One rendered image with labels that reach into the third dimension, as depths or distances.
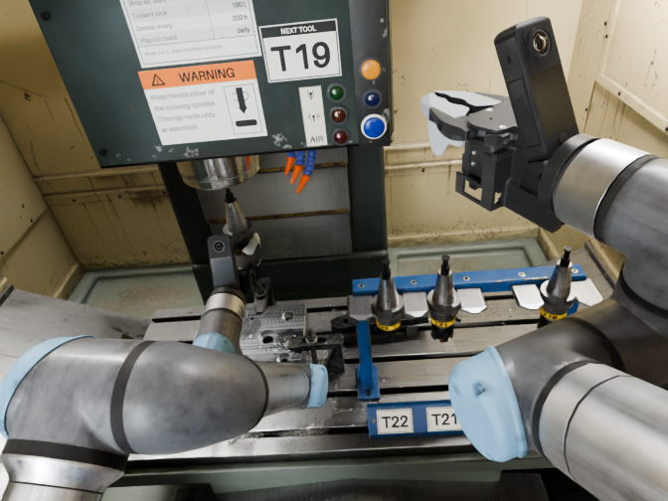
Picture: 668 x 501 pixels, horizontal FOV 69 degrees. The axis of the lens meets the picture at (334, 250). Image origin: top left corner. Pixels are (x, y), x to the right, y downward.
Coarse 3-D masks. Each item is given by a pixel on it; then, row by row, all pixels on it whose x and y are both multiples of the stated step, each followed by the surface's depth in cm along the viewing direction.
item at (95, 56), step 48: (48, 0) 59; (96, 0) 59; (288, 0) 59; (336, 0) 59; (96, 48) 62; (96, 96) 66; (144, 96) 66; (288, 96) 66; (96, 144) 71; (144, 144) 71; (192, 144) 70; (240, 144) 70; (288, 144) 70
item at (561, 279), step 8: (560, 264) 90; (560, 272) 90; (568, 272) 90; (552, 280) 92; (560, 280) 91; (568, 280) 90; (552, 288) 92; (560, 288) 91; (568, 288) 91; (560, 296) 92
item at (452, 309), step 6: (456, 294) 96; (432, 300) 95; (456, 300) 94; (432, 306) 94; (438, 306) 94; (444, 306) 94; (450, 306) 94; (456, 306) 94; (432, 312) 95; (438, 312) 95; (444, 312) 93; (450, 312) 95; (456, 312) 95
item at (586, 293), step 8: (576, 280) 97; (584, 280) 97; (576, 288) 95; (584, 288) 95; (592, 288) 95; (576, 296) 94; (584, 296) 93; (592, 296) 93; (600, 296) 93; (584, 304) 92; (592, 304) 92
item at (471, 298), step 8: (456, 288) 98; (464, 288) 98; (472, 288) 98; (480, 288) 98; (464, 296) 96; (472, 296) 96; (480, 296) 96; (464, 304) 95; (472, 304) 94; (480, 304) 94; (472, 312) 93; (480, 312) 93
